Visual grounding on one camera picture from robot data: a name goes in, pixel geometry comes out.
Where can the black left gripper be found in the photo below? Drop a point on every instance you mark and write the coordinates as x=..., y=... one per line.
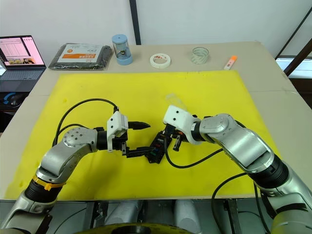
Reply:
x=122, y=143

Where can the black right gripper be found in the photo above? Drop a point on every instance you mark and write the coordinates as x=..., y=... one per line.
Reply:
x=178, y=135

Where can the black fuse box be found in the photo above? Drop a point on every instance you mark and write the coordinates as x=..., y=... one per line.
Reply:
x=156, y=157

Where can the clear plastic fuse box cover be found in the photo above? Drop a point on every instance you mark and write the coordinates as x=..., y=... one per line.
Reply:
x=174, y=98

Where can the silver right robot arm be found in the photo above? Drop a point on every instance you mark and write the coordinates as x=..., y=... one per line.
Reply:
x=243, y=143

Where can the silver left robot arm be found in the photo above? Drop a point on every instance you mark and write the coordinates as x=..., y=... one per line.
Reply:
x=73, y=140

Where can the small green fuse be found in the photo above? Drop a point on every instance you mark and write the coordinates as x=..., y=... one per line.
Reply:
x=153, y=153

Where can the yellow foam mat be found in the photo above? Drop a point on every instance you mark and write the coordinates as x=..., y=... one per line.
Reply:
x=146, y=92

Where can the white tape roll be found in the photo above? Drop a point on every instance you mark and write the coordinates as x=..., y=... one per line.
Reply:
x=159, y=65

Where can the grey rounded cylinder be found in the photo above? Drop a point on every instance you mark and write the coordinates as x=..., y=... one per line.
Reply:
x=124, y=212
x=186, y=214

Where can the clear tape roll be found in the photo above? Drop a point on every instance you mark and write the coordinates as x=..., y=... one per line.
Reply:
x=195, y=59

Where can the blue clear pencil sharpener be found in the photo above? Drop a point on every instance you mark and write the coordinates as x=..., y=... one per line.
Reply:
x=122, y=59

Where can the white orange marker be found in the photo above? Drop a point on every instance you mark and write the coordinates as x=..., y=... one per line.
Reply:
x=230, y=63

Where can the yellow black round disc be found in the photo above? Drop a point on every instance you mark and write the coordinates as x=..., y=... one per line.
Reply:
x=109, y=229

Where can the black package with orange label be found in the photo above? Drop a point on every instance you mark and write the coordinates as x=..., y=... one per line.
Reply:
x=80, y=54

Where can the black computer mouse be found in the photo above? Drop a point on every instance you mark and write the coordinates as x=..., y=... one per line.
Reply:
x=15, y=100

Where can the grey open laptop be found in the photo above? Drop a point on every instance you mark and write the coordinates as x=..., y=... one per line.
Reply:
x=19, y=75

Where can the dark mouse pad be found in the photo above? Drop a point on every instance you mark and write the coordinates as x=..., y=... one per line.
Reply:
x=5, y=106

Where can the dark brown diagonal bar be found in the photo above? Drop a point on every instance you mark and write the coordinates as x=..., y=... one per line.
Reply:
x=298, y=58

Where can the thin black diagonal rod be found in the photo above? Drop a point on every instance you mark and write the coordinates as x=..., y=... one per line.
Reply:
x=292, y=34

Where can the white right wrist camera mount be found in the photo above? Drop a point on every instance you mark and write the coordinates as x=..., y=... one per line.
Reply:
x=178, y=117

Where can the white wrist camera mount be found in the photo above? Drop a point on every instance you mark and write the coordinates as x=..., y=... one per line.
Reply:
x=178, y=117
x=117, y=124

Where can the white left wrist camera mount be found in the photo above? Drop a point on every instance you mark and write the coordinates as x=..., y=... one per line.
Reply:
x=117, y=124

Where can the black vertical post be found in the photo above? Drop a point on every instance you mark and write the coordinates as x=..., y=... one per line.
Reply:
x=135, y=22

